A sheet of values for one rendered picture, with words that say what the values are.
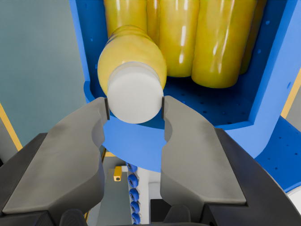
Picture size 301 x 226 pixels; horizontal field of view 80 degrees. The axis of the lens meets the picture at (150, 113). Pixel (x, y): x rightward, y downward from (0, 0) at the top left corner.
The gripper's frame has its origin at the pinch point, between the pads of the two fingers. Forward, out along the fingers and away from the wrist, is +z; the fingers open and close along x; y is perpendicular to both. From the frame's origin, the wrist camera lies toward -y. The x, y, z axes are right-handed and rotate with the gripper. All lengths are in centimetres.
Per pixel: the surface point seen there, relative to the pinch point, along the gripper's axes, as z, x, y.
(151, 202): 24, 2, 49
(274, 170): 29, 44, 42
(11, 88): 128, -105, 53
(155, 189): 30, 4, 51
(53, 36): 127, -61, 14
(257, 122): 2.8, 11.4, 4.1
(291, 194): 21, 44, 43
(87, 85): 13.2, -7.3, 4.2
